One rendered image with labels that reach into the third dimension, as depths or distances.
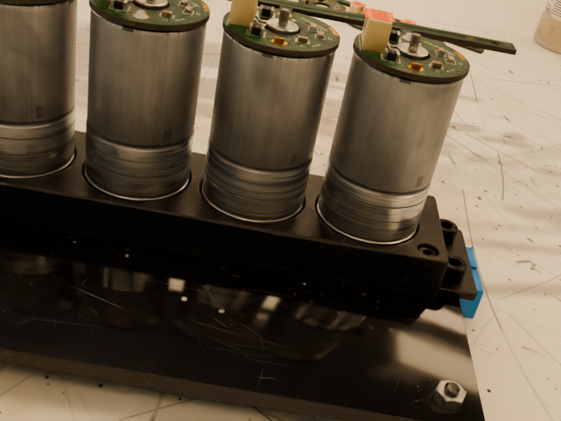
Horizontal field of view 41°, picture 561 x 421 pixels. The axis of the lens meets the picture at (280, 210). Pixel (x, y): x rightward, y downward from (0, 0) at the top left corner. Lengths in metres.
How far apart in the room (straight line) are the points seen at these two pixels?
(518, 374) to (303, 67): 0.09
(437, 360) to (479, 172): 0.12
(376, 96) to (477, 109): 0.16
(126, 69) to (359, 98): 0.05
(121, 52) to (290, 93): 0.03
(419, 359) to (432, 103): 0.05
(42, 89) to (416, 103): 0.08
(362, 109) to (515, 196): 0.11
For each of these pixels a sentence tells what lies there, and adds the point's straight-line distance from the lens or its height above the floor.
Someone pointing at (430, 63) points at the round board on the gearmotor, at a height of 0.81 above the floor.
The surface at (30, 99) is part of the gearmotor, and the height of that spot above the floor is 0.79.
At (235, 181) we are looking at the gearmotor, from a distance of 0.17.
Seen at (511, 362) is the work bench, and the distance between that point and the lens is 0.19.
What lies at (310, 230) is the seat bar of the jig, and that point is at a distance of 0.17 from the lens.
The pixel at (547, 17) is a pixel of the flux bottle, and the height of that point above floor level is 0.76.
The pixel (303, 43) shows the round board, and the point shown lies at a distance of 0.16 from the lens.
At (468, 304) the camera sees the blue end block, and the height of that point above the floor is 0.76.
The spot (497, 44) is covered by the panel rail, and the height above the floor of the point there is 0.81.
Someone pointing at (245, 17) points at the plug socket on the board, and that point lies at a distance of 0.16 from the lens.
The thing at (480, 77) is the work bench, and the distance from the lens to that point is 0.35.
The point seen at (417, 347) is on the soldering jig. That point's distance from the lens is 0.16.
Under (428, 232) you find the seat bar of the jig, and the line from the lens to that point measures 0.18.
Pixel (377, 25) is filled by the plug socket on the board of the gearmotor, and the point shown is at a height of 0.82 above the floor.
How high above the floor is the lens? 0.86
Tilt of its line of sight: 32 degrees down
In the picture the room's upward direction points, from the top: 11 degrees clockwise
